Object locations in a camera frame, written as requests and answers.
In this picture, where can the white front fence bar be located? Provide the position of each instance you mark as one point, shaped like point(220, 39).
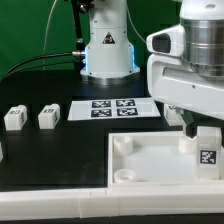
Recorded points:
point(117, 201)

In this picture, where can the green backdrop curtain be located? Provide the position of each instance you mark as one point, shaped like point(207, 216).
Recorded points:
point(31, 28)

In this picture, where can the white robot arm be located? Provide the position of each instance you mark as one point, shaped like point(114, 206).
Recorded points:
point(198, 39)

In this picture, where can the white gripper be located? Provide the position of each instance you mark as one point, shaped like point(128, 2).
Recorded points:
point(172, 81)

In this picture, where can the white fence bar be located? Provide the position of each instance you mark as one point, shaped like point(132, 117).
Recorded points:
point(1, 152)
point(117, 201)

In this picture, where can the white left fence bar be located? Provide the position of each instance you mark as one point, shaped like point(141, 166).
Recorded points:
point(1, 152)

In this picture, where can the black camera stand pole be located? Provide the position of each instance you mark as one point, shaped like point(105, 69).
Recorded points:
point(80, 7)

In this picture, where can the white sheet with markers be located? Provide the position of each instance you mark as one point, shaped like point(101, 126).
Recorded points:
point(113, 109)

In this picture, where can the white square table top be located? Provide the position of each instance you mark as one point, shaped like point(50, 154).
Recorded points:
point(154, 158)

